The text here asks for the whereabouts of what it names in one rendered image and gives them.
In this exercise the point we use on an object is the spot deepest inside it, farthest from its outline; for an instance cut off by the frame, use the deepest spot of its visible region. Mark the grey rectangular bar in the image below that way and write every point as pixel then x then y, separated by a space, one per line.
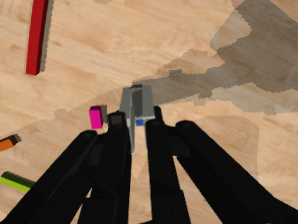
pixel 137 100

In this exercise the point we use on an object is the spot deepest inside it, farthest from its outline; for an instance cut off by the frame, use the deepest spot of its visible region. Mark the small magenta block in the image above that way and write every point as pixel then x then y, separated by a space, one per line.
pixel 96 117

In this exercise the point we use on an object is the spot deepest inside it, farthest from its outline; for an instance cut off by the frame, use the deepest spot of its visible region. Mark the small blue block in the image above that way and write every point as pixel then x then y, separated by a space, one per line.
pixel 139 122

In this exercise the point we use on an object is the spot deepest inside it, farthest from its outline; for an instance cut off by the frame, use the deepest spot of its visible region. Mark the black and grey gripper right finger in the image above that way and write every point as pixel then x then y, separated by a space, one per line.
pixel 234 195

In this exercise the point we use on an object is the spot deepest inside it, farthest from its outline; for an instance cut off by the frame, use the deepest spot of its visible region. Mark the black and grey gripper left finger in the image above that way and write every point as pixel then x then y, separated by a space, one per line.
pixel 58 194

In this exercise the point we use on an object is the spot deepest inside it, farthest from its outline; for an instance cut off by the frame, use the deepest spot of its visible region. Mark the lime green rod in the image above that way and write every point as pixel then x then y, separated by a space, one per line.
pixel 16 182

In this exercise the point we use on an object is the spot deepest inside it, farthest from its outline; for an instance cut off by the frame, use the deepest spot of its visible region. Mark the orange rod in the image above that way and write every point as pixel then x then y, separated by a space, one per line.
pixel 8 142

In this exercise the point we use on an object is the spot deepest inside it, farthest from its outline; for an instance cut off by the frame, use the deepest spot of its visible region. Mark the red rod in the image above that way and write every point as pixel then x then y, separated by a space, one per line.
pixel 36 35

